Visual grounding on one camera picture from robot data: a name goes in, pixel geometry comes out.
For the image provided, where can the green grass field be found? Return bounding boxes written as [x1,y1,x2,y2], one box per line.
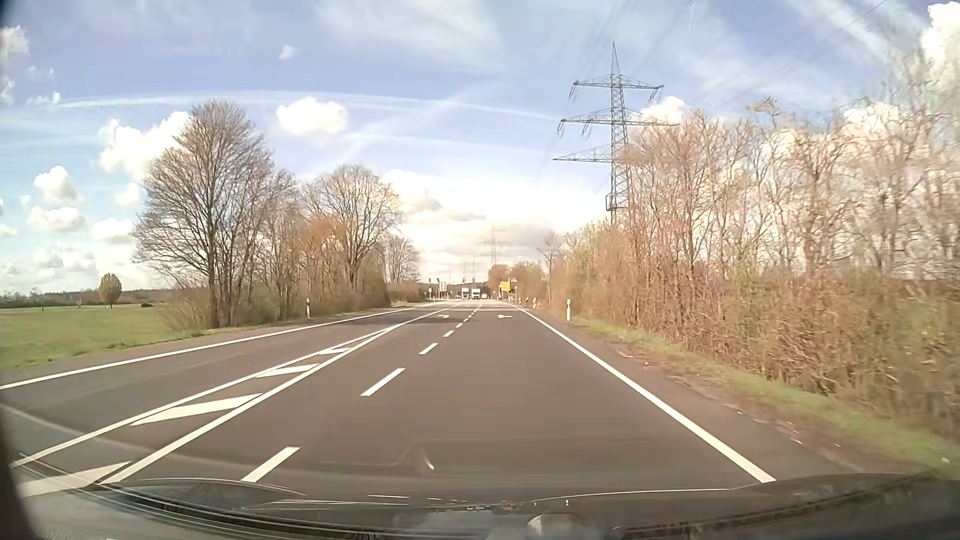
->
[0,303,219,370]

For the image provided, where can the grey asphalt road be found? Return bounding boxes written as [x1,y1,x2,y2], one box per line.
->
[0,300,849,519]

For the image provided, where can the small steel lattice pylon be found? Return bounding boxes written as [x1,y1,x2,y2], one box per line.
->
[480,228,511,270]

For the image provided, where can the overhead wires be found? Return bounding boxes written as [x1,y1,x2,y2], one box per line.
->
[525,0,901,159]

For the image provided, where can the row of bare trees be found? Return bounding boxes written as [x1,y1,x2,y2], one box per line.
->
[131,99,425,331]

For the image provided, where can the row of bare bushes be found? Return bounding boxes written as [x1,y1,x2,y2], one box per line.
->
[487,45,960,440]

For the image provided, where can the car's own bonnet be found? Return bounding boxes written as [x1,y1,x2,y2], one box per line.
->
[15,471,960,540]

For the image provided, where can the grass verge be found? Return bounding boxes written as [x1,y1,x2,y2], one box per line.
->
[517,301,960,481]

